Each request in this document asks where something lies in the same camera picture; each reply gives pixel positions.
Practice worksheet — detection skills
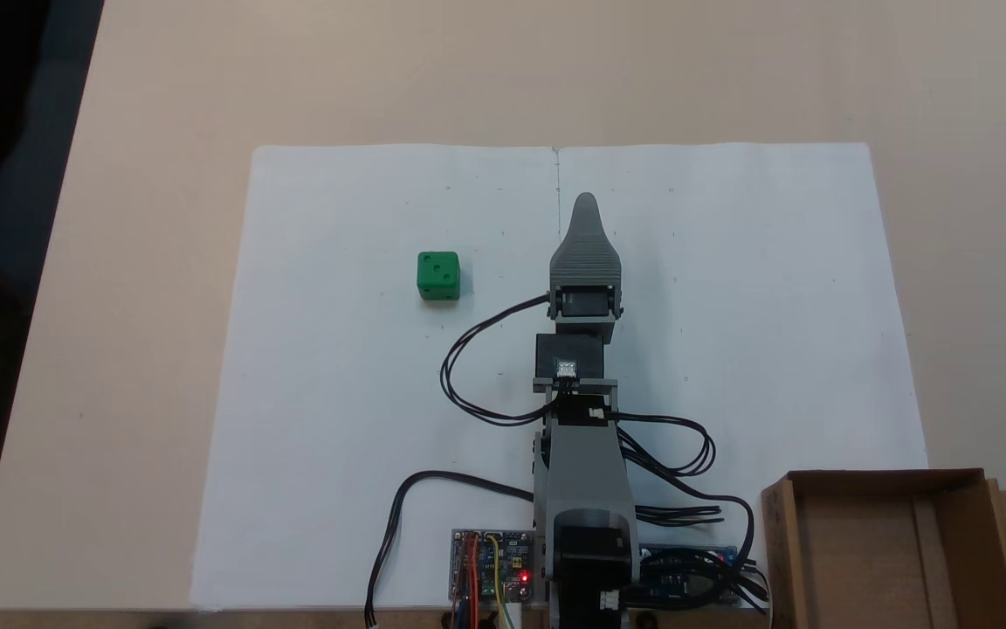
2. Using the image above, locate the orange jumper wire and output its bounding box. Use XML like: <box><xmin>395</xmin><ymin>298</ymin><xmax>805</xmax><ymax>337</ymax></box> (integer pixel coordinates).
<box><xmin>461</xmin><ymin>533</ymin><xmax>481</xmax><ymax>629</ymax></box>

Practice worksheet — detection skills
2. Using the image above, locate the long black cable white plug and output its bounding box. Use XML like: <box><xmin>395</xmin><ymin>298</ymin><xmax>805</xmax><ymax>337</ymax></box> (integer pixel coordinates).
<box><xmin>365</xmin><ymin>470</ymin><xmax>541</xmax><ymax>628</ymax></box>

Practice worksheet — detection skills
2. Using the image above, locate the brown cardboard box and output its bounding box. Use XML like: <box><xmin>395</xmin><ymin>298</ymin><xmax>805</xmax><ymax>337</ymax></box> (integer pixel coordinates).
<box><xmin>761</xmin><ymin>469</ymin><xmax>1006</xmax><ymax>629</ymax></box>

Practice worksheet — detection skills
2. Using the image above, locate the white paper sheet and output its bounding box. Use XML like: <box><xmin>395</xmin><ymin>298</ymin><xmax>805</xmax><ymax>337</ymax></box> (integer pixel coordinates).
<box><xmin>555</xmin><ymin>142</ymin><xmax>930</xmax><ymax>609</ymax></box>
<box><xmin>191</xmin><ymin>144</ymin><xmax>561</xmax><ymax>611</ymax></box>

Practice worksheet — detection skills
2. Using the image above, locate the yellow jumper wire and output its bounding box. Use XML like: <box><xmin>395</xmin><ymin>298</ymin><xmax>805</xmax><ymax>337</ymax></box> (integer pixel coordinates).
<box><xmin>486</xmin><ymin>535</ymin><xmax>518</xmax><ymax>629</ymax></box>

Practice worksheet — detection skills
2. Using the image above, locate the black gripper motor cable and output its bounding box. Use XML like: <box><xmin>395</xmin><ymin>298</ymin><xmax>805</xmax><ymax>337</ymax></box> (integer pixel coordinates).
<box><xmin>439</xmin><ymin>295</ymin><xmax>556</xmax><ymax>427</ymax></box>

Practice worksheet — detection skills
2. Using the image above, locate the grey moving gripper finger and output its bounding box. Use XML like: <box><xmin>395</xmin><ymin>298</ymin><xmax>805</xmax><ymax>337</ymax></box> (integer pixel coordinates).
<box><xmin>548</xmin><ymin>193</ymin><xmax>625</xmax><ymax>320</ymax></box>

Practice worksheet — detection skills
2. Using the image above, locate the green die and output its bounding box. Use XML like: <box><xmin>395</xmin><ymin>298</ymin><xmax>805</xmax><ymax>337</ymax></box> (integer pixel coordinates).
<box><xmin>417</xmin><ymin>252</ymin><xmax>461</xmax><ymax>302</ymax></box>

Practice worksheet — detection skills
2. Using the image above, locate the blue circuit board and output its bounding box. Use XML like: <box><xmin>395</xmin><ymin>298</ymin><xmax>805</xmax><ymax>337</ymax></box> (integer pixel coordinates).
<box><xmin>638</xmin><ymin>545</ymin><xmax>741</xmax><ymax>606</ymax></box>

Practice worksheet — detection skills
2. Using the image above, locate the black forearm motor cable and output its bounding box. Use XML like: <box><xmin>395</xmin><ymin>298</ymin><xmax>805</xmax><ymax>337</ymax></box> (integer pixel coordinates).
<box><xmin>612</xmin><ymin>409</ymin><xmax>719</xmax><ymax>478</ymax></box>

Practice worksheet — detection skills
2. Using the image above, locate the black base motor cable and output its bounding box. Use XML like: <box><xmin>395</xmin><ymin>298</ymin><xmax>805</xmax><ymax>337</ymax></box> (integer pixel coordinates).
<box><xmin>632</xmin><ymin>491</ymin><xmax>772</xmax><ymax>612</ymax></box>

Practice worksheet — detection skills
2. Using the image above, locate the circuit board with coloured wires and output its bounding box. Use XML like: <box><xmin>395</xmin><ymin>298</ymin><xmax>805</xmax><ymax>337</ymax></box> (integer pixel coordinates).
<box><xmin>449</xmin><ymin>528</ymin><xmax>536</xmax><ymax>605</ymax></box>

